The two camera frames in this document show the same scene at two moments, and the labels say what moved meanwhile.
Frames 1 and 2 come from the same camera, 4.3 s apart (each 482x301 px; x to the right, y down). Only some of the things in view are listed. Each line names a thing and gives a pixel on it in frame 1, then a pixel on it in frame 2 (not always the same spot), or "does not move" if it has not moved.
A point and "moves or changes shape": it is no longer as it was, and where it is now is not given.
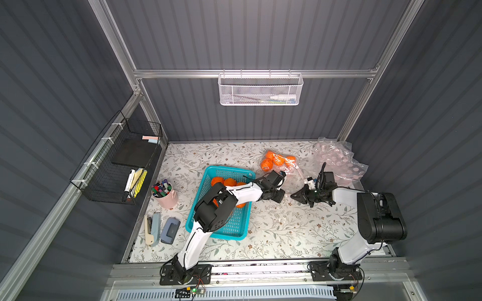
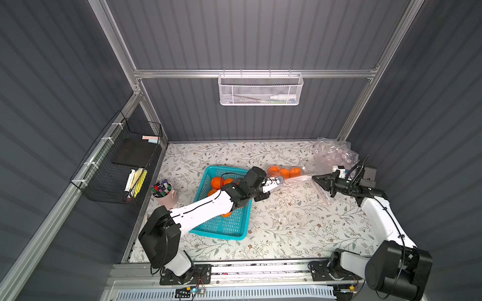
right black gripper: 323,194 to 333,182
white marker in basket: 130,180 does not move
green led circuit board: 187,292 does not move
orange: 230,182 does not move
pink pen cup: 164,194 does not move
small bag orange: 290,160 to 295,172
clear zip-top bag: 274,161 moves or changes shape
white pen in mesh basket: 279,97 does not move
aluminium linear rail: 389,272 does not move
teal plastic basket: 236,227 does not move
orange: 217,179 does not move
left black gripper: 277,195 to 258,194
